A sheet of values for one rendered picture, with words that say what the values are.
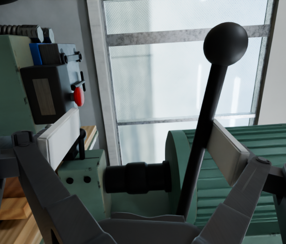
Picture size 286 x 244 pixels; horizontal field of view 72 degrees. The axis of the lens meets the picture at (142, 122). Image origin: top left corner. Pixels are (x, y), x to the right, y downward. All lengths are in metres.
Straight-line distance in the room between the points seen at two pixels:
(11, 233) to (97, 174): 0.14
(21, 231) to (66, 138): 0.20
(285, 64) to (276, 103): 0.33
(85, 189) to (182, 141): 0.19
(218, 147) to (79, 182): 0.26
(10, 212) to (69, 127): 0.19
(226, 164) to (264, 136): 0.23
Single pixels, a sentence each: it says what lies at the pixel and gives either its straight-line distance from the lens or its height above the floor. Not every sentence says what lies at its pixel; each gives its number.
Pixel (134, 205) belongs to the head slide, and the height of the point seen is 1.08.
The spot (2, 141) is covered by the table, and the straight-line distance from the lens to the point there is 0.37.
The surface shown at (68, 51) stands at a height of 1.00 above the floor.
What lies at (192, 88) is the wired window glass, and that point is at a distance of 1.80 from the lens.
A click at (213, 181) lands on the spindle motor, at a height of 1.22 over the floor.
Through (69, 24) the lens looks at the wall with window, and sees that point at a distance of 1.71.
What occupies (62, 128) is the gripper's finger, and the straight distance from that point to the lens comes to 0.17.
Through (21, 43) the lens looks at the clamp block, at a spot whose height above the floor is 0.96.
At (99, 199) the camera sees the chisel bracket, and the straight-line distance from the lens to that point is 0.39.
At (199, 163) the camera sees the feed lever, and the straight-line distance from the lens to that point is 0.21.
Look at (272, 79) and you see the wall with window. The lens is 1.99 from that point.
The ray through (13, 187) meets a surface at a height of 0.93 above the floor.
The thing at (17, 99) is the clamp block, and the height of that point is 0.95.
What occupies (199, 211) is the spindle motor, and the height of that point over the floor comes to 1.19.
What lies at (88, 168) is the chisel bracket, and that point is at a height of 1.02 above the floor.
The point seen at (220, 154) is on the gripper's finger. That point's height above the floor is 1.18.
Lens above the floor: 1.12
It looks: level
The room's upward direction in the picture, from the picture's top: 86 degrees clockwise
